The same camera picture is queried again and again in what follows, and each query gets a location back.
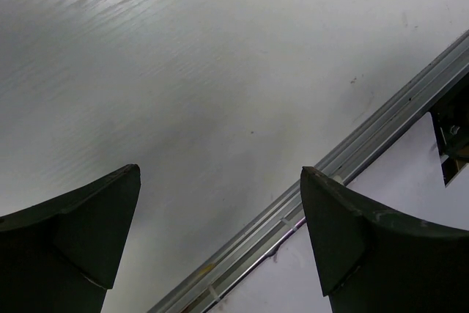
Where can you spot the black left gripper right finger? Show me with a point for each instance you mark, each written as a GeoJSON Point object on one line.
{"type": "Point", "coordinates": [373, 258]}

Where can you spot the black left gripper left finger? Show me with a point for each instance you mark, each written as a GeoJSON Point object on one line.
{"type": "Point", "coordinates": [63, 254]}

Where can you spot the aluminium table rail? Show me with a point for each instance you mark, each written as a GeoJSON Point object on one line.
{"type": "Point", "coordinates": [264, 236]}

